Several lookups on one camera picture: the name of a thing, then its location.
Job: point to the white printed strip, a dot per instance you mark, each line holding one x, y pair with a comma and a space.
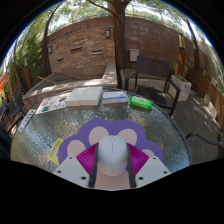
27, 120

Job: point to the yellow card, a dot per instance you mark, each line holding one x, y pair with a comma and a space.
55, 151

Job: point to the grey wall utility box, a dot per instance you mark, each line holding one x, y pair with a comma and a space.
134, 55

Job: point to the thick tree trunk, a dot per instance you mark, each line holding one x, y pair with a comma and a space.
120, 36

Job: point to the dark slatted garden chair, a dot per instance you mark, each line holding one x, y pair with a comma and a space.
151, 68

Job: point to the white planter box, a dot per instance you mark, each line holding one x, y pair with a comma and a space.
181, 88

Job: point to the purple paw-shaped mouse pad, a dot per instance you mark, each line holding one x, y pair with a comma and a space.
110, 128

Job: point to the white and blue book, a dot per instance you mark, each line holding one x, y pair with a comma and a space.
115, 97

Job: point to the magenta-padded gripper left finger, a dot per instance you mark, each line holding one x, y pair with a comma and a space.
71, 170

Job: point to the green packet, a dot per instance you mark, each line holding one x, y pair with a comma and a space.
141, 102

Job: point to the colourful printed leaflet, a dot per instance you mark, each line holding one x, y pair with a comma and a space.
53, 103

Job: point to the wall lamp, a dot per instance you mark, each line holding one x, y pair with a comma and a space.
108, 33
50, 49

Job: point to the wooden stick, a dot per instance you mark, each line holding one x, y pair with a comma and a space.
46, 80

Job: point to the light grey computer mouse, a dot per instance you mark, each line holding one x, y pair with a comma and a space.
112, 156

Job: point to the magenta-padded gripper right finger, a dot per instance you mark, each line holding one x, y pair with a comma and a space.
151, 168

